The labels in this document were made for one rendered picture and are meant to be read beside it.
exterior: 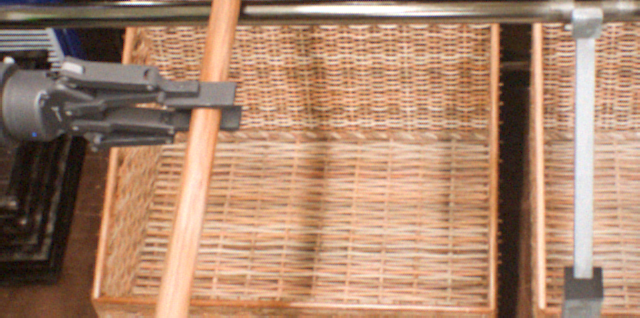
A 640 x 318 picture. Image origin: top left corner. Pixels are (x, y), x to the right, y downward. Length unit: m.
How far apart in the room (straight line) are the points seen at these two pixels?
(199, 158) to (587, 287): 0.47
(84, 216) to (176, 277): 0.86
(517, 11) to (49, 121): 0.51
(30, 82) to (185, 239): 0.25
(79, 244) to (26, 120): 0.69
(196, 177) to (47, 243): 0.69
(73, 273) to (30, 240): 0.14
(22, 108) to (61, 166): 0.66
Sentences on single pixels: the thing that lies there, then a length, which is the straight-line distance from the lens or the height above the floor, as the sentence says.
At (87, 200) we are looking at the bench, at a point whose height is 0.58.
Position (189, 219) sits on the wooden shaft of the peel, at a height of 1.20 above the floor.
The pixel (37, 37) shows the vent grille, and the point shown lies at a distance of 2.04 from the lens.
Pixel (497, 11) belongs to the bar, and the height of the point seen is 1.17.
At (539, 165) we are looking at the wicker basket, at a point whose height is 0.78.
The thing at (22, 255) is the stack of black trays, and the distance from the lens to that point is 1.89.
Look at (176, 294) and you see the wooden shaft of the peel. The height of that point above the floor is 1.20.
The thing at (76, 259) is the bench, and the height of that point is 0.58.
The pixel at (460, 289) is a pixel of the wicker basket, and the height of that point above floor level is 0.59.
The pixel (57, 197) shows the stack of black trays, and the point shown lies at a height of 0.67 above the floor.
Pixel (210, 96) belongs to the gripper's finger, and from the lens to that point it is 1.27.
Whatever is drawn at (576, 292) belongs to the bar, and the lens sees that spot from 1.42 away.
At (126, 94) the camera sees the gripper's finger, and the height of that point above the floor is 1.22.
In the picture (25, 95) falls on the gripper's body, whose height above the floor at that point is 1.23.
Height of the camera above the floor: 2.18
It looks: 53 degrees down
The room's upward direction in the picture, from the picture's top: 10 degrees counter-clockwise
